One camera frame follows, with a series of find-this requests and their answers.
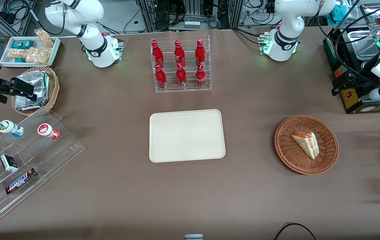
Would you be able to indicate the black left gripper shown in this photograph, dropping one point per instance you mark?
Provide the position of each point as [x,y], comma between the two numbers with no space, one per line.
[360,79]

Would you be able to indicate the triangular sandwich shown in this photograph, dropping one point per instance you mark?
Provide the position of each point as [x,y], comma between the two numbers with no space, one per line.
[307,144]

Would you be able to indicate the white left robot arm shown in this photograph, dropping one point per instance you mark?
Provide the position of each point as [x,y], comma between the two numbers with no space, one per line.
[285,40]

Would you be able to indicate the white rectangular snack tray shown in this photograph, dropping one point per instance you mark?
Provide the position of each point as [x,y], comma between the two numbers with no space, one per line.
[6,60]

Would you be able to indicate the light oval wicker basket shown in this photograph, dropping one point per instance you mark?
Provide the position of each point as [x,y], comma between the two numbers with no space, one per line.
[54,90]

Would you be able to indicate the round brown wicker basket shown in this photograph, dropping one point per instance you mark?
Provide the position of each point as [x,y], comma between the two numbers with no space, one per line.
[290,156]

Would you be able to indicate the beige plastic tray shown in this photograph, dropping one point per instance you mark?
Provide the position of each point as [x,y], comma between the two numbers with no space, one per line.
[186,136]

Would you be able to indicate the small teal packet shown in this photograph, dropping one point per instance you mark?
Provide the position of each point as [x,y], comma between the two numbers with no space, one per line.
[19,60]

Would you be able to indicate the clear bag of crackers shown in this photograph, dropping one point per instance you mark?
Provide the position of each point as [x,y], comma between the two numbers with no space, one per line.
[44,38]
[18,53]
[39,55]

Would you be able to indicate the green lid yogurt cup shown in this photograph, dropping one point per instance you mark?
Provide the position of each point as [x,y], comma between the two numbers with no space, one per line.
[9,128]

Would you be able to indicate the black countertop fryer appliance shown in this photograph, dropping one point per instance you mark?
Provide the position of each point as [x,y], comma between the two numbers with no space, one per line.
[331,50]

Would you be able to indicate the stainless steel pan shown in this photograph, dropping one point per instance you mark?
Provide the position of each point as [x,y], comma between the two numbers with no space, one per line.
[363,46]

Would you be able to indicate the teal snack box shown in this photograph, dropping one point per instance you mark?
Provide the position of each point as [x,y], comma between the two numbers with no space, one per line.
[22,44]

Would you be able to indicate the red lid yogurt cup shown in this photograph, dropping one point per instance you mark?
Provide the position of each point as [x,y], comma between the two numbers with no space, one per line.
[47,130]

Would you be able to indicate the small black white box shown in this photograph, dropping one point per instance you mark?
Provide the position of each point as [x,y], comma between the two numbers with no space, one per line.
[9,163]

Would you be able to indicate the clear acrylic stepped shelf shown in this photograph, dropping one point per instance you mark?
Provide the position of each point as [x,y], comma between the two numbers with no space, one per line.
[43,156]

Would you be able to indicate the Snickers chocolate bar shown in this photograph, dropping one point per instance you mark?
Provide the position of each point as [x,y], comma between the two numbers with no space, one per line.
[20,181]

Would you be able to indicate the red soda bottle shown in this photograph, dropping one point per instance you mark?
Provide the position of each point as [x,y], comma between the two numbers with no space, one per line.
[179,55]
[157,55]
[181,77]
[200,78]
[160,79]
[200,53]

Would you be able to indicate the clear acrylic bottle rack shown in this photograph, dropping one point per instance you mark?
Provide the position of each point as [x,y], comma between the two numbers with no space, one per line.
[190,87]

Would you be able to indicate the grey white cylindrical object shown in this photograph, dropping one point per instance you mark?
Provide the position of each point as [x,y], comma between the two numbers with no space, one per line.
[194,237]

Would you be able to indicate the aluminium frame rack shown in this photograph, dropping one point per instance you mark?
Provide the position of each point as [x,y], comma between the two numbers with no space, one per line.
[193,10]

